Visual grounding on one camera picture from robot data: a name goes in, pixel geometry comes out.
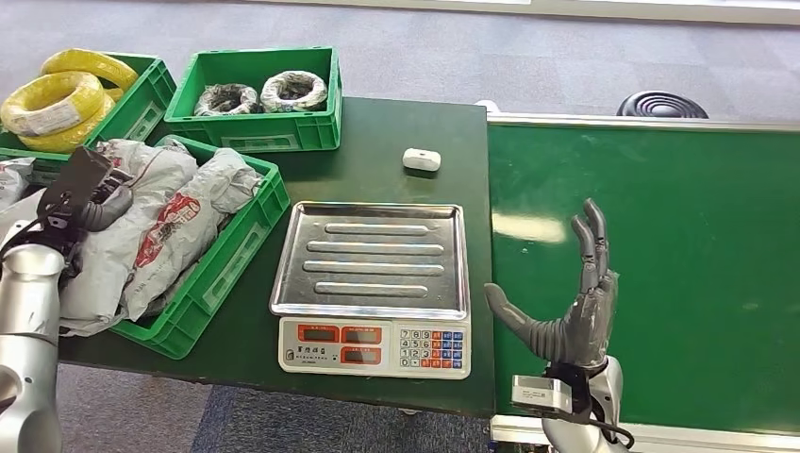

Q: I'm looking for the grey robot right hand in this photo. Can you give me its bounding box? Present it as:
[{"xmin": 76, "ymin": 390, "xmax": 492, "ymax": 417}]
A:
[{"xmin": 484, "ymin": 197, "xmax": 621, "ymax": 371}]

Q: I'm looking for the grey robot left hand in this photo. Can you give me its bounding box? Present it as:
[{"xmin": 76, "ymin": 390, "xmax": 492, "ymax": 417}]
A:
[{"xmin": 81, "ymin": 167, "xmax": 136, "ymax": 233}]

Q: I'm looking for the large grey courier package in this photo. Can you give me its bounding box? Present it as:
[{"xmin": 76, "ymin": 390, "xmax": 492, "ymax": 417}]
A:
[{"xmin": 58, "ymin": 138, "xmax": 203, "ymax": 340}]

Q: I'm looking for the grey package big red logo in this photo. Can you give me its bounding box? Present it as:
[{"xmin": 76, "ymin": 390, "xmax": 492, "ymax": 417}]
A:
[{"xmin": 120, "ymin": 189, "xmax": 227, "ymax": 322}]

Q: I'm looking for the green conveyor belt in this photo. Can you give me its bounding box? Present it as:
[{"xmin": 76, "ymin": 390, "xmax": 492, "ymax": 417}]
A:
[{"xmin": 486, "ymin": 110, "xmax": 800, "ymax": 453}]

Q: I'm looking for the crumpled grey courier package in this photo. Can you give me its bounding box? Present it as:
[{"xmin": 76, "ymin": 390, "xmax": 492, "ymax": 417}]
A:
[{"xmin": 195, "ymin": 147, "xmax": 264, "ymax": 214}]

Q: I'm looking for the green crate holding yellow coils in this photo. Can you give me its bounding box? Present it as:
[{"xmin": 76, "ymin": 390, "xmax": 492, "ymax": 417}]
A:
[{"xmin": 0, "ymin": 51, "xmax": 178, "ymax": 169}]

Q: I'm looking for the green crate holding packages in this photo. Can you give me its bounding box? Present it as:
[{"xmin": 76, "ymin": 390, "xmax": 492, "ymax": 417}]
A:
[{"xmin": 108, "ymin": 133, "xmax": 292, "ymax": 361}]

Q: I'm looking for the green crate holding grey coils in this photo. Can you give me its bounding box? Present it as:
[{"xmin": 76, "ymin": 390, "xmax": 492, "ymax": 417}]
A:
[{"xmin": 162, "ymin": 45, "xmax": 344, "ymax": 154}]

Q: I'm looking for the white electronic scale steel pan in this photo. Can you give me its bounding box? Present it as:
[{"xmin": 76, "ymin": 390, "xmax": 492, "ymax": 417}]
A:
[{"xmin": 268, "ymin": 199, "xmax": 473, "ymax": 381}]

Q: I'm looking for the small white plastic case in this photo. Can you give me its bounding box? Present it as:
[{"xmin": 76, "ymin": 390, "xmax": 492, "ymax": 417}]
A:
[{"xmin": 401, "ymin": 147, "xmax": 443, "ymax": 173}]

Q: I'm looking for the black ribbed round object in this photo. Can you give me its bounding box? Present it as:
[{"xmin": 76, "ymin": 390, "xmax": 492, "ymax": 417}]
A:
[{"xmin": 615, "ymin": 90, "xmax": 710, "ymax": 121}]

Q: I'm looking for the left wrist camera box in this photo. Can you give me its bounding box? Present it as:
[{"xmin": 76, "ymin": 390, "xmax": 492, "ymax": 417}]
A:
[{"xmin": 36, "ymin": 145, "xmax": 115, "ymax": 231}]

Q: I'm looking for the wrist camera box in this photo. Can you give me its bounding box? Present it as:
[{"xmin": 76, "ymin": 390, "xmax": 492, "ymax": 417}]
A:
[
  {"xmin": 36, "ymin": 145, "xmax": 115, "ymax": 231},
  {"xmin": 510, "ymin": 373, "xmax": 575, "ymax": 416}
]

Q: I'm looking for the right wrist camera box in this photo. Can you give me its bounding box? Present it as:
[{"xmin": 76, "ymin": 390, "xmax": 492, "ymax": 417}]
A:
[{"xmin": 510, "ymin": 373, "xmax": 575, "ymax": 416}]

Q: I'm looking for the yellow wire coil with label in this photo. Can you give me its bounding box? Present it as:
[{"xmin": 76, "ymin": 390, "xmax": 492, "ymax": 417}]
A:
[{"xmin": 0, "ymin": 70, "xmax": 107, "ymax": 138}]

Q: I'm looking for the grey wrapped wire coil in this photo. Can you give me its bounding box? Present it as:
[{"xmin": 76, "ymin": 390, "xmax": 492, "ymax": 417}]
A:
[
  {"xmin": 192, "ymin": 82, "xmax": 261, "ymax": 118},
  {"xmin": 258, "ymin": 69, "xmax": 329, "ymax": 114}
]

